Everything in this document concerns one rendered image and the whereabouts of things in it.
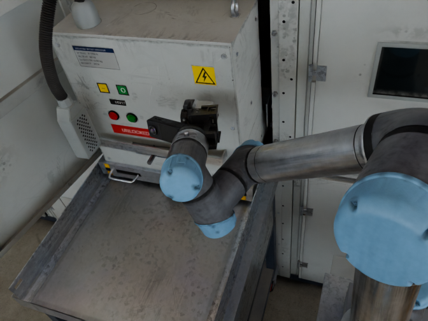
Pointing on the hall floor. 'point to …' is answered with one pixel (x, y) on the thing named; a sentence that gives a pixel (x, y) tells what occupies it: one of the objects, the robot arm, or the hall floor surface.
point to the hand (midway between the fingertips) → (193, 105)
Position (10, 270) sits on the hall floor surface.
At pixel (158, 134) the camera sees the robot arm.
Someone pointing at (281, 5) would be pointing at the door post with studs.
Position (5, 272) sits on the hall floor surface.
